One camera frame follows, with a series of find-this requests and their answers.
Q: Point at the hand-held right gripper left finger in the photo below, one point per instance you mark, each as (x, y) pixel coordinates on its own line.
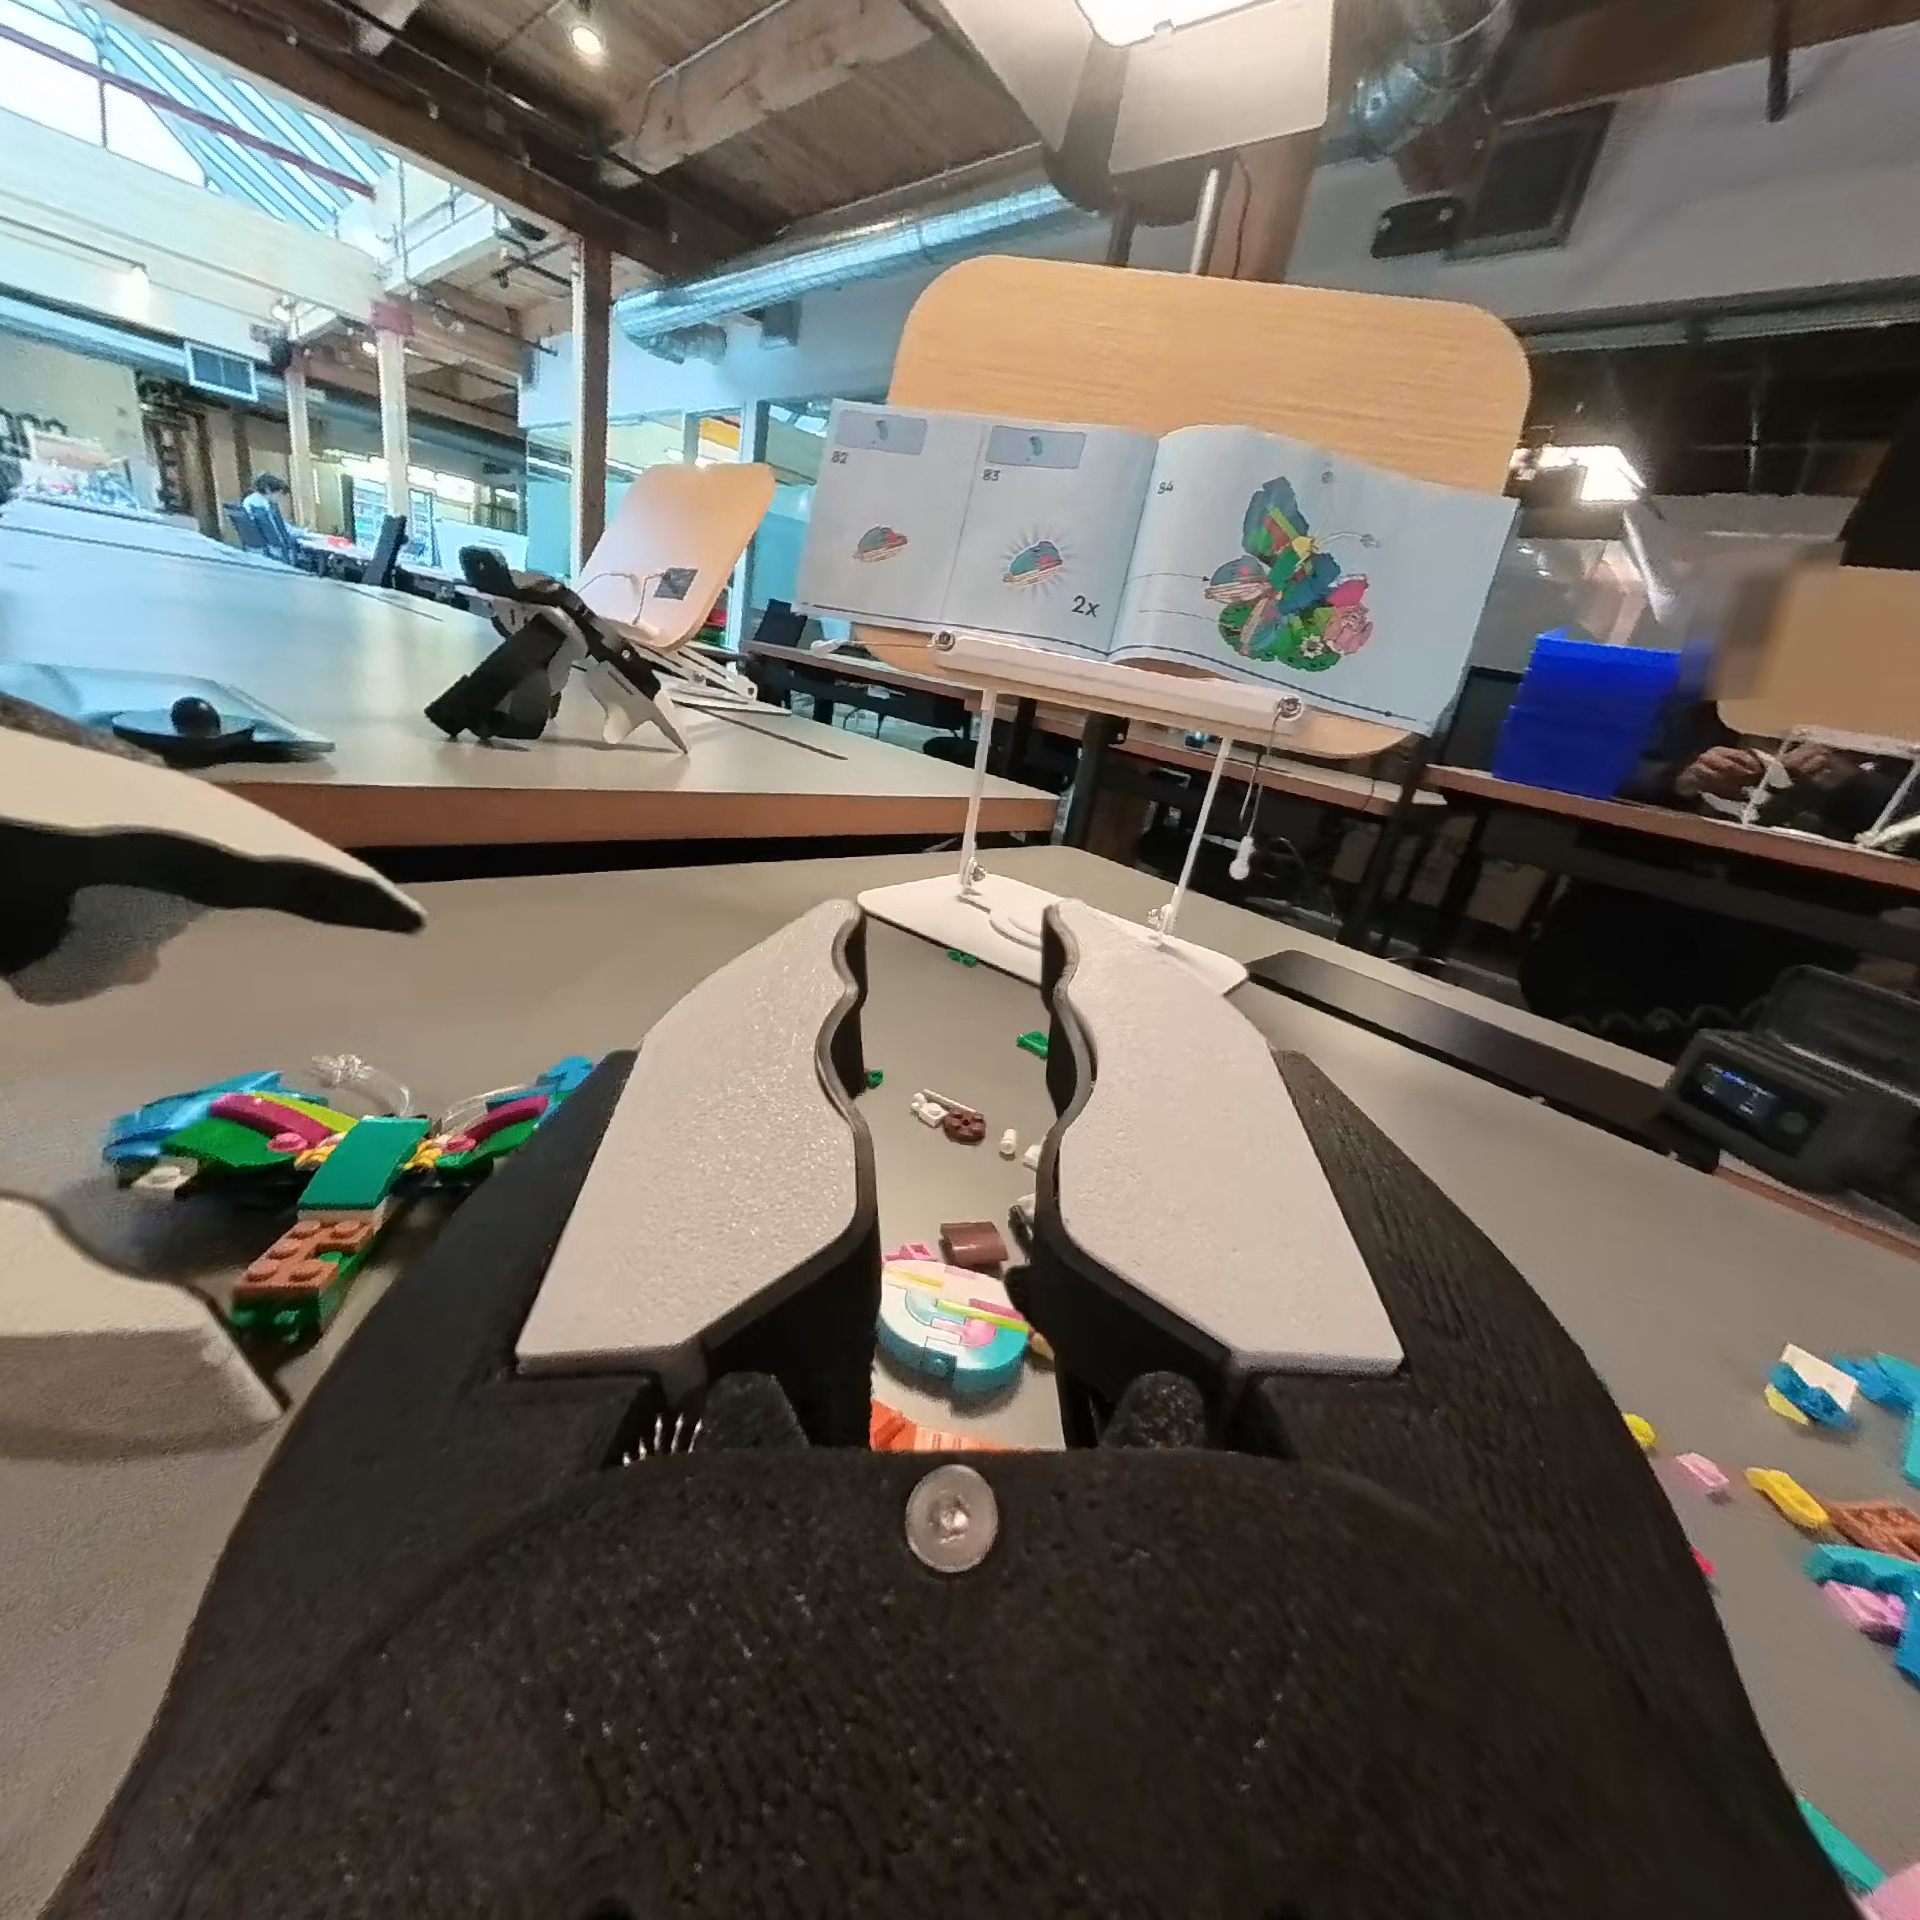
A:
(704, 1171)

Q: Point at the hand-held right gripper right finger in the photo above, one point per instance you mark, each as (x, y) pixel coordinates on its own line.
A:
(1213, 1171)

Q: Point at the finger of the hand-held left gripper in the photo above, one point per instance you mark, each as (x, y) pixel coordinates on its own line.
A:
(106, 1350)
(148, 820)

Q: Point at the round pink teal lego flower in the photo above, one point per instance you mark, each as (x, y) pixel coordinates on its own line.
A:
(945, 1329)

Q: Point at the colourful lego butterfly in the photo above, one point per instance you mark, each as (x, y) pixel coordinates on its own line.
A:
(345, 1171)

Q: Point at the brown lego brick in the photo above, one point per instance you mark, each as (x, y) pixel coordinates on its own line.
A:
(973, 1244)

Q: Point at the small brown white lego piece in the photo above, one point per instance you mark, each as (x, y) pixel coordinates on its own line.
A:
(953, 1119)

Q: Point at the lego instruction booklet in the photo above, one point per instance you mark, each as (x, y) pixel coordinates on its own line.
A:
(1275, 599)

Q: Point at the pile of loose lego pieces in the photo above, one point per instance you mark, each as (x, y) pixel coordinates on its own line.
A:
(1874, 1531)

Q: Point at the teal lego plate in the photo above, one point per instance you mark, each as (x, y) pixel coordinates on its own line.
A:
(1837, 1846)

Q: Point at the black flat stand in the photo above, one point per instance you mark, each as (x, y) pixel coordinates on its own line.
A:
(195, 720)

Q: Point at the long grey table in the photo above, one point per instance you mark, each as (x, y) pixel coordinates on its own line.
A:
(376, 720)

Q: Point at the spare hand-held gripper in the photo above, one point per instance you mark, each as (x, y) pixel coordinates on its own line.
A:
(509, 676)

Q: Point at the stack of blue bins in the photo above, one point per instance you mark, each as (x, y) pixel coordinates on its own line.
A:
(1588, 720)

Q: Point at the black device with display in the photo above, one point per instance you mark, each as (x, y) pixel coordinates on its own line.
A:
(1799, 1080)

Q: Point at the wooden book stand with sticker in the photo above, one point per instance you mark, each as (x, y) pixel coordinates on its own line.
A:
(675, 524)

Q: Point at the round ceiling light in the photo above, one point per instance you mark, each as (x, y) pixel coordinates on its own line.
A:
(586, 38)

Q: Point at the white panel lamp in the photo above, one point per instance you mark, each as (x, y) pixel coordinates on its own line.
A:
(1200, 107)

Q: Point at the silver air duct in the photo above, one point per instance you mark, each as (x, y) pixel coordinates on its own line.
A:
(840, 270)

